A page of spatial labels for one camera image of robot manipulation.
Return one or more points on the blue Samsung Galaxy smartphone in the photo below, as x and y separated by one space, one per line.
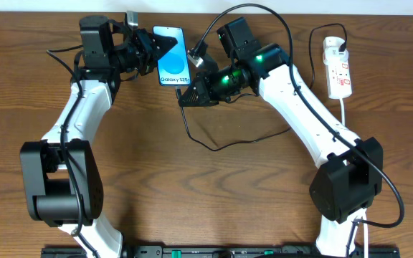
173 67

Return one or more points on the white USB charger plug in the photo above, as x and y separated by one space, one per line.
332 55

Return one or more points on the white power strip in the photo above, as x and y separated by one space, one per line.
338 75

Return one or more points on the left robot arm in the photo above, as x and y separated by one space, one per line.
62 184

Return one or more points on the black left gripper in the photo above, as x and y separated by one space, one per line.
145 42

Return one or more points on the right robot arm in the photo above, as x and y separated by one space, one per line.
349 168

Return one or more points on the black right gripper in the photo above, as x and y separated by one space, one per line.
201 84

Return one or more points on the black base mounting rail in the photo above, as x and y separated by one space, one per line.
209 252

